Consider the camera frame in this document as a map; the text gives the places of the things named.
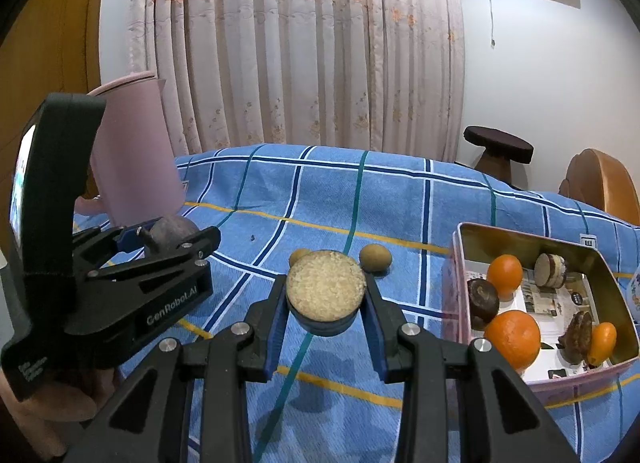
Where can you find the wooden door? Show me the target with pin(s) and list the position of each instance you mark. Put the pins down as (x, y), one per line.
(60, 43)

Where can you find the large orange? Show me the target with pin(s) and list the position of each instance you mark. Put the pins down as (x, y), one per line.
(512, 338)

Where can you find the blue checked cloth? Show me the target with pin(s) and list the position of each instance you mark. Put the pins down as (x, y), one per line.
(400, 203)

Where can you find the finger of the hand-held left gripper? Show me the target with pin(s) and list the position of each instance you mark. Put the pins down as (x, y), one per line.
(170, 255)
(125, 239)

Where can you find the brown leather armchair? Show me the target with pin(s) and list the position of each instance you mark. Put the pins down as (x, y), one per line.
(610, 183)

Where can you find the purple passion fruit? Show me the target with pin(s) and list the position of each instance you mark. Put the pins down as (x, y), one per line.
(172, 233)

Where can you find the pink kettle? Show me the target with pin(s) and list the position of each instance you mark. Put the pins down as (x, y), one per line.
(135, 153)

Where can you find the round dark wooden stool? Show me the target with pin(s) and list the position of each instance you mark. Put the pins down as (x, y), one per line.
(497, 140)

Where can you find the small brown kiwi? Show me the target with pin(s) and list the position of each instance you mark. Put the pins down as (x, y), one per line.
(299, 257)

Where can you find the printed paper leaflet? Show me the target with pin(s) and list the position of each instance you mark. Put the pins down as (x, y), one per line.
(552, 325)

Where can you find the dark mangosteen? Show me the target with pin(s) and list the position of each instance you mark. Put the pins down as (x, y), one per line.
(482, 300)

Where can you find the metal tin box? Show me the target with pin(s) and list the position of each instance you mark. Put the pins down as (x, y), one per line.
(575, 384)

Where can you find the white printed mug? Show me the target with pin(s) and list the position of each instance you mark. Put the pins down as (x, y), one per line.
(635, 293)

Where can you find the floral beige curtain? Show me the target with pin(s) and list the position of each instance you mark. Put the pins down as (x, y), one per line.
(300, 43)

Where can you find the person's left forearm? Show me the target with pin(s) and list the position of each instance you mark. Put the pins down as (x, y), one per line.
(55, 408)

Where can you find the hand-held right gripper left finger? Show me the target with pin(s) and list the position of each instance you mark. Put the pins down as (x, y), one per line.
(277, 323)

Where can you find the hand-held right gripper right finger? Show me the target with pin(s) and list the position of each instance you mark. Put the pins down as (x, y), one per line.
(375, 338)

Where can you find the white cloth tag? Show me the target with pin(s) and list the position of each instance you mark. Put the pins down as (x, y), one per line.
(588, 241)

